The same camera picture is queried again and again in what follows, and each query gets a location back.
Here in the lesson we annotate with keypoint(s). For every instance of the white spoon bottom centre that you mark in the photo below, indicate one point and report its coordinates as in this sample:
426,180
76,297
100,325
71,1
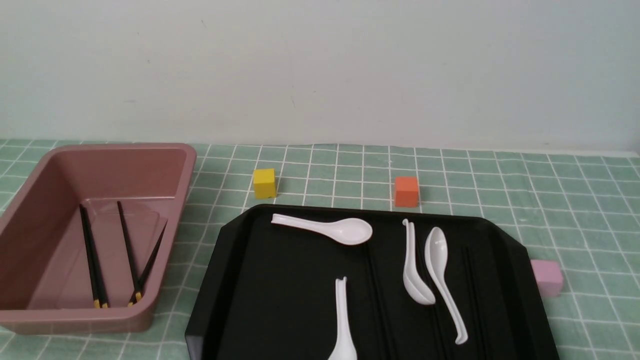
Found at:
344,348

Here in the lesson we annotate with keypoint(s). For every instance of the pink cube block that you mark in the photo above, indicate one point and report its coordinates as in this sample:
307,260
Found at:
548,277

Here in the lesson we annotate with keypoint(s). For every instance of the pink plastic bin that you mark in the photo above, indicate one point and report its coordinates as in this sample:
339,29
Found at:
45,286

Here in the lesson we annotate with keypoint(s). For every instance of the black chopstick yellow tip middle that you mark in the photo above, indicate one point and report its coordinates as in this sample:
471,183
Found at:
129,248

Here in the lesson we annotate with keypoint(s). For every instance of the black plastic tray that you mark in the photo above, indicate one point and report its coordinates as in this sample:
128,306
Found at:
269,290

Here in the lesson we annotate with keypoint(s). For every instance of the white spoon right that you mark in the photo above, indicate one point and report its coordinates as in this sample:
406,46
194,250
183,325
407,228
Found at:
436,255

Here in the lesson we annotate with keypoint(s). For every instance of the black chopstick yellow tip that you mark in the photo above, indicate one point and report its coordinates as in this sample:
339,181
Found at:
104,300
129,248
90,256
150,265

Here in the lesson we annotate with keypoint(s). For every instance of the black chopstick yellow tip right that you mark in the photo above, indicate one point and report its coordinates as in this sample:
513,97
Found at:
150,265

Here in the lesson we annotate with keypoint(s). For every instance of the white spoon top left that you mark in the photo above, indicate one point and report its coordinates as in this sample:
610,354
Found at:
348,231

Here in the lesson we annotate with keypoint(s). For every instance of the black chopstick yellow tip left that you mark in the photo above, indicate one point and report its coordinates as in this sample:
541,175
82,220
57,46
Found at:
90,256

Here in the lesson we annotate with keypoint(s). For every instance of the orange cube block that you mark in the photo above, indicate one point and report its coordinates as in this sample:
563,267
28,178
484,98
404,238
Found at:
406,192

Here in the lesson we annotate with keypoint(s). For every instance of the green checkered tablecloth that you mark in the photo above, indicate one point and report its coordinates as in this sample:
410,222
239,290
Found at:
579,211

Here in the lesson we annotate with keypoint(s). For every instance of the yellow cube block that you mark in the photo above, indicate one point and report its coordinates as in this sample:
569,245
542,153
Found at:
264,183

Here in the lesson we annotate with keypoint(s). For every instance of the white spoon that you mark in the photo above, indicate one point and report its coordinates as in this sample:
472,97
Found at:
348,231
344,348
436,255

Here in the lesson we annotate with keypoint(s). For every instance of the white spoon middle sideways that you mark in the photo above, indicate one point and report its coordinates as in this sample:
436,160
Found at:
417,289

